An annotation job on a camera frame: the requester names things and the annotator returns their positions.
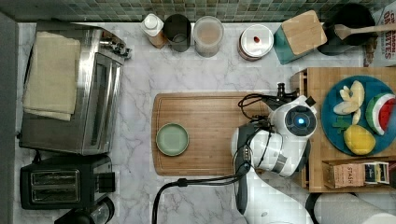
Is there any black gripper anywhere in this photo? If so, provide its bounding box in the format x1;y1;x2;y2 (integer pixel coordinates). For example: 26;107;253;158
276;83;299;107

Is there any bamboo drawer cabinet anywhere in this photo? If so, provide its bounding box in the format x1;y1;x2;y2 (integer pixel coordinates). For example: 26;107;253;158
290;67;395;193

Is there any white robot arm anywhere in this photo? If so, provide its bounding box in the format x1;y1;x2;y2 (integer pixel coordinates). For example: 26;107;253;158
231;83;318;224

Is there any teal canister with bamboo lid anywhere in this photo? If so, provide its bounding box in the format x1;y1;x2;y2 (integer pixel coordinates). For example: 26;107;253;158
274;10;327;64

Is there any white lidded round jar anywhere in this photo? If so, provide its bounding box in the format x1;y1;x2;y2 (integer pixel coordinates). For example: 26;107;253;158
237;24;274;62

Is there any green plush leaf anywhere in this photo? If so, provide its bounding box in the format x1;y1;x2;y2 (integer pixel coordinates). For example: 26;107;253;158
332;116;352;133

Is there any plush peeled banana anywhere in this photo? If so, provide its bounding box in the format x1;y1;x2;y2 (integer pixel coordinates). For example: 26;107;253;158
333;80;365;125

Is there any yellow plush lemon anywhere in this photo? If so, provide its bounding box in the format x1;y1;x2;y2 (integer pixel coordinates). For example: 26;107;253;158
344;125;376;155

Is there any wooden spoon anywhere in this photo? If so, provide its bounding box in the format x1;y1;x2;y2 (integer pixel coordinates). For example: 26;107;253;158
334;23;396;40

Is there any blue round plate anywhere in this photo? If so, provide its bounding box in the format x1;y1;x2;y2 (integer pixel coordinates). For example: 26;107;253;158
321;76;395;156

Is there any plush watermelon slice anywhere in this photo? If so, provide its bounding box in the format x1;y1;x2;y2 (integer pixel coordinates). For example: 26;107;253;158
365;93;395;135

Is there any bamboo cutting board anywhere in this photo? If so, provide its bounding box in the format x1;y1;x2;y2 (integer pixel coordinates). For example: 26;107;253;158
151;92;269;176

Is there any glass cereal jar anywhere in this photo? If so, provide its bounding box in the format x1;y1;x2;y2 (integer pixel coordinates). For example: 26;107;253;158
192;16;224;58

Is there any black round pot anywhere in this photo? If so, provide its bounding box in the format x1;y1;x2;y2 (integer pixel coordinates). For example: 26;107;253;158
318;3;376;57

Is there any wooden tea box holder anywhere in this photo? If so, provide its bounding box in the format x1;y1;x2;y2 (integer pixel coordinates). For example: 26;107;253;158
322;158;395;189

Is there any cereal box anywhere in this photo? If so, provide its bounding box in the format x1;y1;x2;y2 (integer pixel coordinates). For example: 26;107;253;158
363;1;396;67

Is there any green ceramic bowl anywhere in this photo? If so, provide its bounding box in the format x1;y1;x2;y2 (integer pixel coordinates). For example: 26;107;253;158
155;123;190;157

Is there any paper towel roll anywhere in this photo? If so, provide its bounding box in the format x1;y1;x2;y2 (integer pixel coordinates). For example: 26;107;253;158
305;193;396;224

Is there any dark empty glass jar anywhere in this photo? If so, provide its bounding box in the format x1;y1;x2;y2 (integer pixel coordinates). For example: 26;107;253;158
163;14;191;52

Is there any brown bottle with white cap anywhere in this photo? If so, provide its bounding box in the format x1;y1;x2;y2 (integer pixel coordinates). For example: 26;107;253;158
140;13;167;49

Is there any stainless toaster oven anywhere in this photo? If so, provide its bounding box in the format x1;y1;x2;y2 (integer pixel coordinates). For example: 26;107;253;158
20;21;131;155

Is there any black coffee grinder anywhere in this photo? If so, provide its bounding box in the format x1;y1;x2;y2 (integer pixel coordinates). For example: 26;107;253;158
53;197;115;224

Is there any beige folded cloth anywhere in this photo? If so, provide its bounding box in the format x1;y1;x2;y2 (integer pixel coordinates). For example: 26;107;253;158
22;32;81;121

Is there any black silver toaster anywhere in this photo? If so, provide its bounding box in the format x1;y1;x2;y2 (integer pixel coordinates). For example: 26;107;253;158
20;154;116;210

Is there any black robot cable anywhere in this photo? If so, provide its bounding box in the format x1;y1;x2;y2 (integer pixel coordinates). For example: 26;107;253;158
151;92;283;224

